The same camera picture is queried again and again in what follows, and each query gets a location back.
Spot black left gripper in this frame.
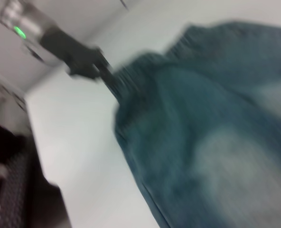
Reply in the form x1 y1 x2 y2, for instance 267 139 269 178
39 28 125 103

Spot blue denim shorts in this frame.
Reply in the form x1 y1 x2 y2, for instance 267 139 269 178
113 21 281 228

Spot dark robot base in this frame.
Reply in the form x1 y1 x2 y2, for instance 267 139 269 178
0 118 69 228

